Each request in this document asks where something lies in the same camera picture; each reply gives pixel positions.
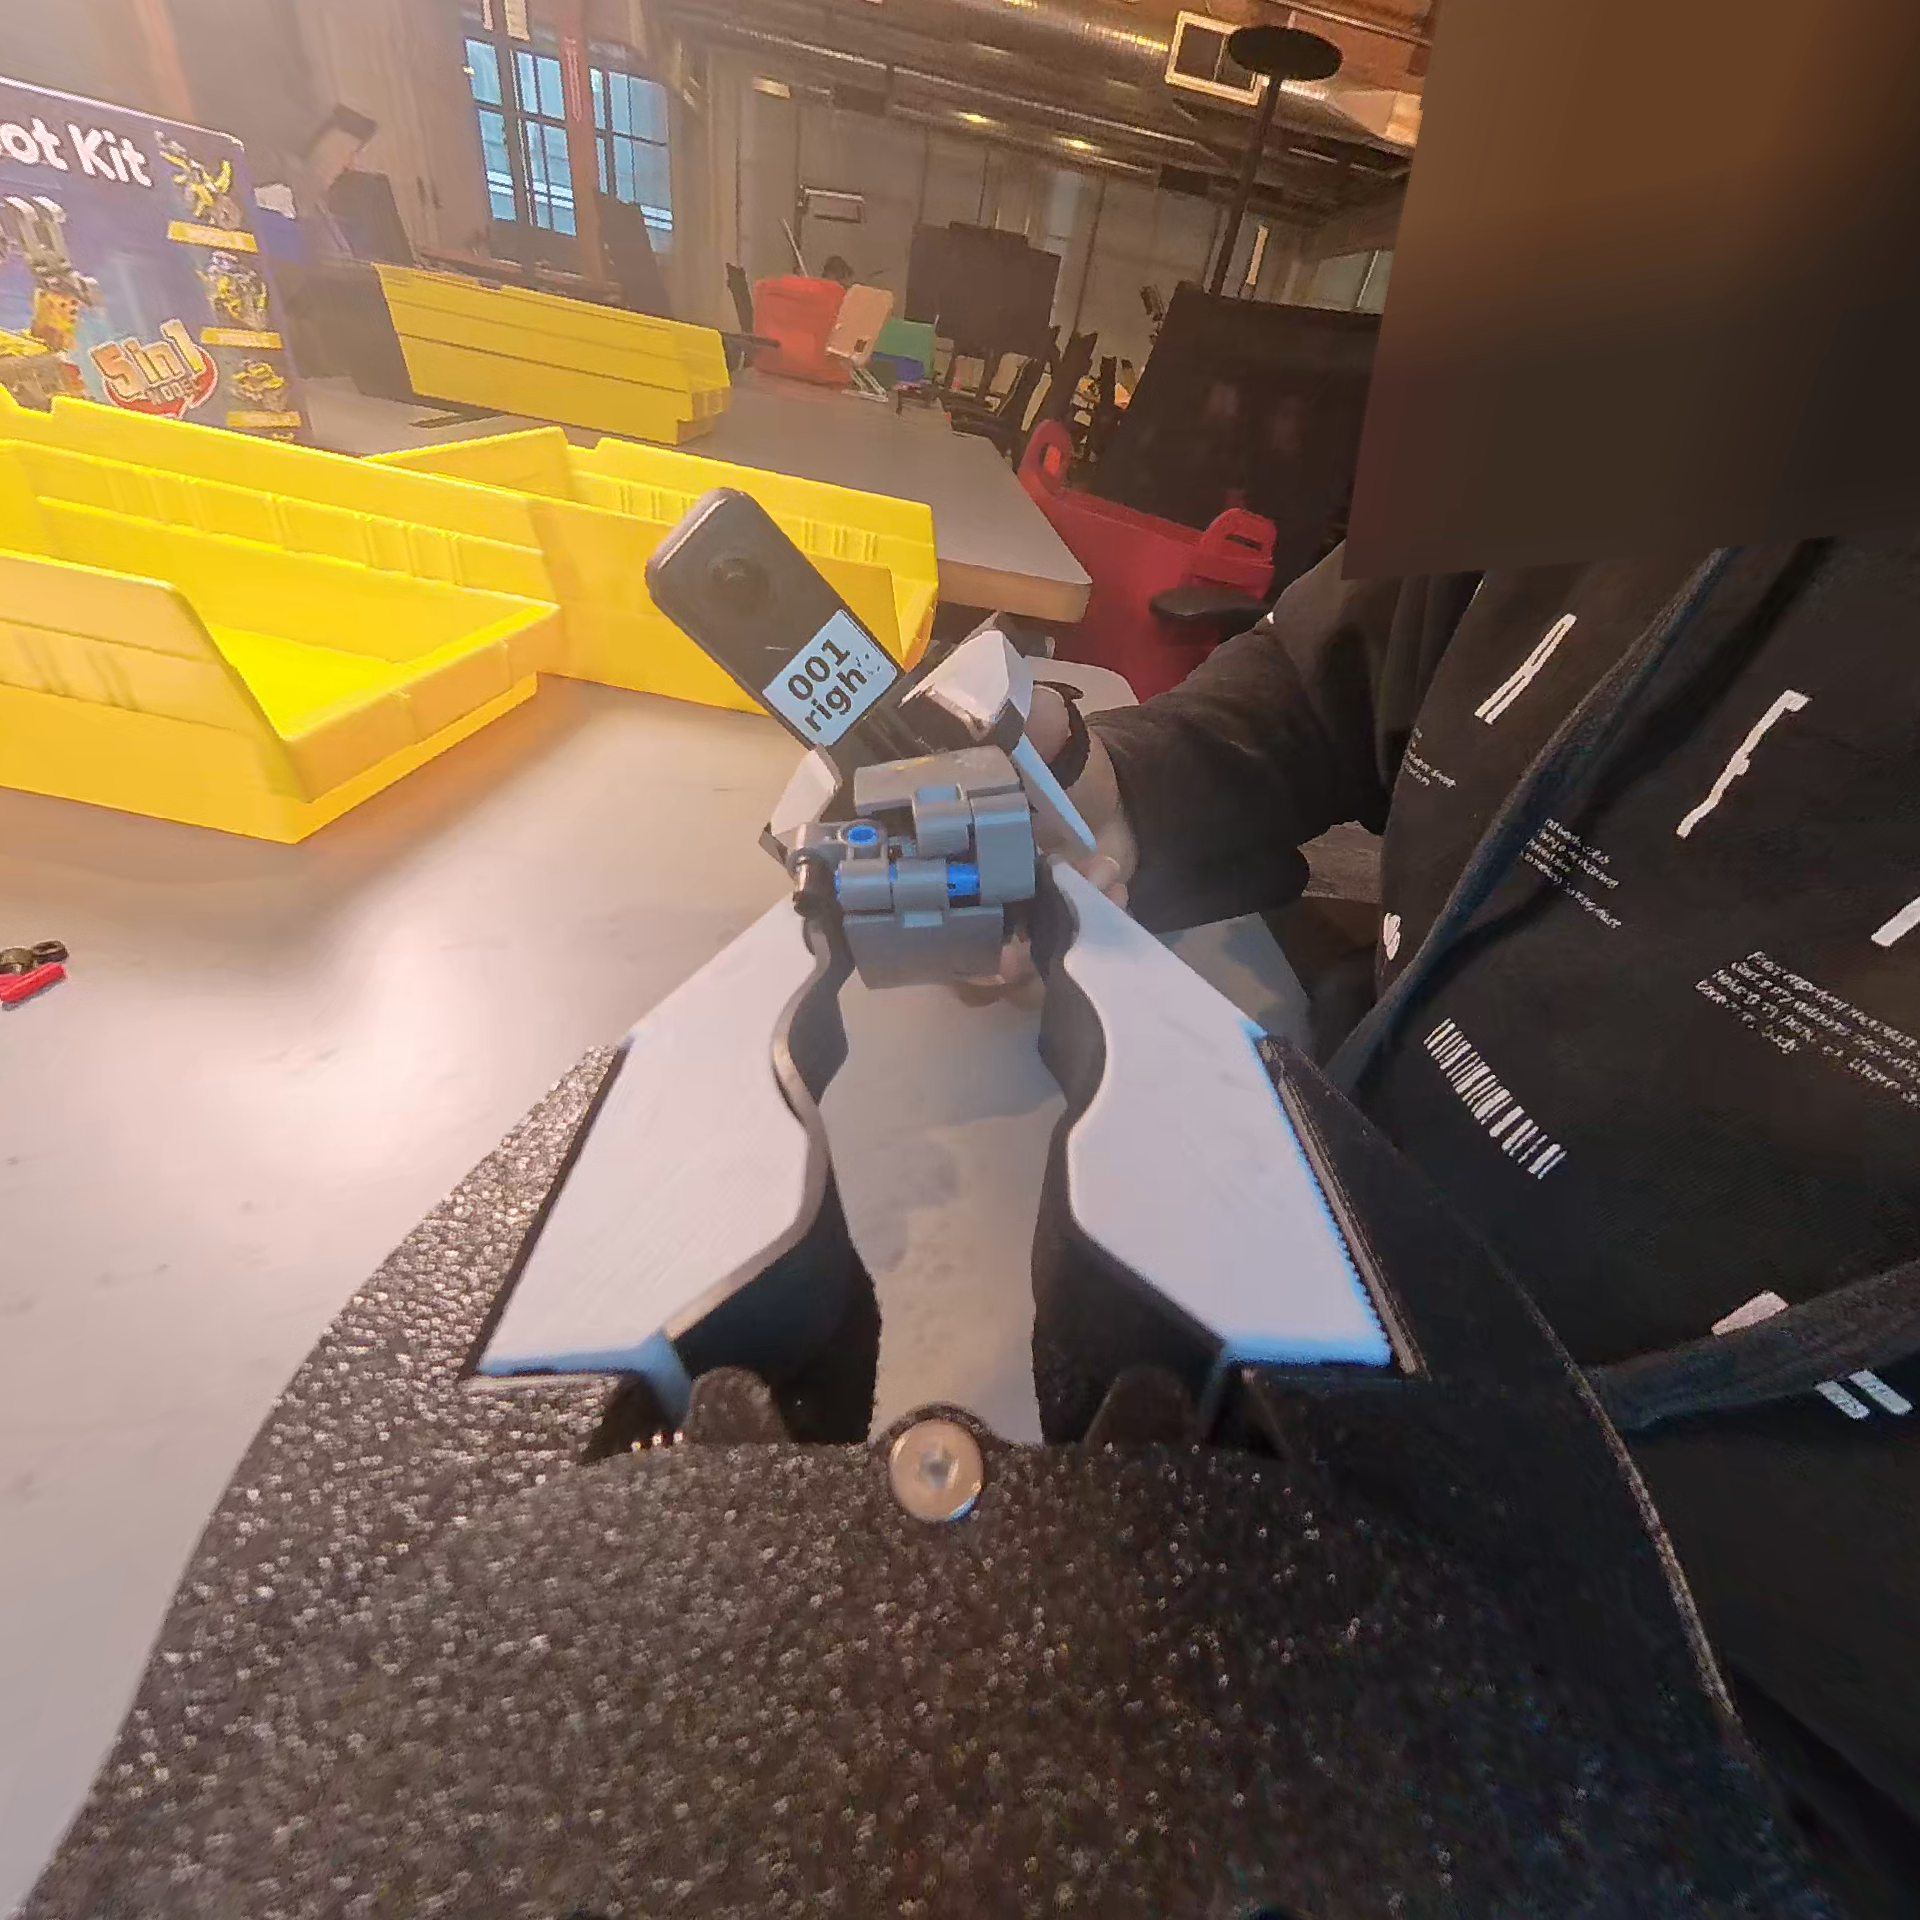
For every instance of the yellow storage bin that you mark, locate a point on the yellow storage bin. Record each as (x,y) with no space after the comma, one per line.
(148,676)
(555,352)
(675,495)

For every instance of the person's right hand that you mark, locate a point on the person's right hand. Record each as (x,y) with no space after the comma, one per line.
(1108,810)

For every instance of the red plastic tub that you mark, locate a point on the red plastic tub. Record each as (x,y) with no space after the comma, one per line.
(796,329)

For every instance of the paned window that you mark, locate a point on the paned window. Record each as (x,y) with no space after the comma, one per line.
(539,135)

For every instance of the black floor lamp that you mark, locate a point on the black floor lamp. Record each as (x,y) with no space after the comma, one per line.
(1275,54)

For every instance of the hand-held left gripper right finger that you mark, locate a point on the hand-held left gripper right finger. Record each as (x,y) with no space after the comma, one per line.
(1200,1201)

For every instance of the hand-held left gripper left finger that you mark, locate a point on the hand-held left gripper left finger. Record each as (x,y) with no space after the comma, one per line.
(660,1201)

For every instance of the black mesh chair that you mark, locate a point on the black mesh chair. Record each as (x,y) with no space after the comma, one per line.
(1243,434)

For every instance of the grey wood-edged table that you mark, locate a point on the grey wood-edged table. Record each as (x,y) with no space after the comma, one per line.
(931,465)

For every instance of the colourful toy kit box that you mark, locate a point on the colourful toy kit box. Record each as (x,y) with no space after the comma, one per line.
(135,255)

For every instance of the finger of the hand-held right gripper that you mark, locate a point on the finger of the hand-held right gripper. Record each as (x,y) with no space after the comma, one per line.
(973,682)
(808,802)

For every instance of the grey curved toy panel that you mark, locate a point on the grey curved toy panel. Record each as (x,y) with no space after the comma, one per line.
(915,956)

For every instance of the pile of small toy parts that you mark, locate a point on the pile of small toy parts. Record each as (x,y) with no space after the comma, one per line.
(29,973)

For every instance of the person's black hoodie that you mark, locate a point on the person's black hoodie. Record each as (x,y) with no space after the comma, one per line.
(1651,1050)

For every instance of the black toy lens assembly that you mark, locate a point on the black toy lens assembly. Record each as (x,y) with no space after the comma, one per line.
(901,880)

